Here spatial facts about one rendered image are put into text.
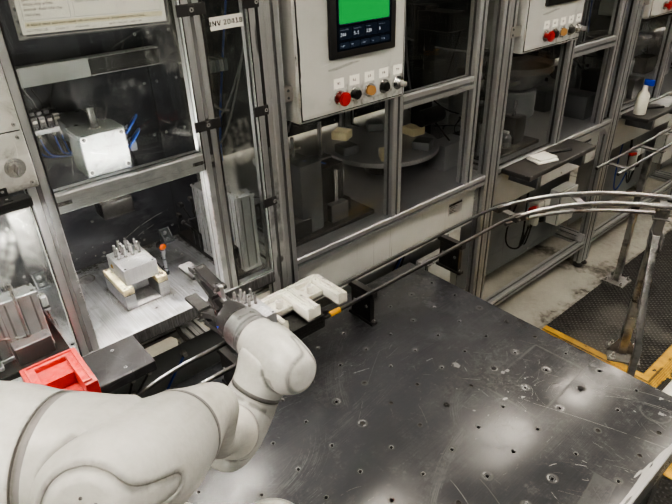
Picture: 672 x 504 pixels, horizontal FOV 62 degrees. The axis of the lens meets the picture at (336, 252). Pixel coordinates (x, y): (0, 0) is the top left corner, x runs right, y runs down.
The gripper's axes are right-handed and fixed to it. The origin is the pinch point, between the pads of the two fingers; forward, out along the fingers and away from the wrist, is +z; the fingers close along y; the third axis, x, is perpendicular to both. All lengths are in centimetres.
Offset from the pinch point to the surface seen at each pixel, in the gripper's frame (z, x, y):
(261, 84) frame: 21, -38, 35
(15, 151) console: 20.3, 23.1, 32.9
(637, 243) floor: 11, -304, -111
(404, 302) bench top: 4, -77, -44
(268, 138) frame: 21.5, -38.3, 20.4
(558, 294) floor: 15, -216, -112
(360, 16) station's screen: 18, -70, 48
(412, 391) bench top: -27, -47, -44
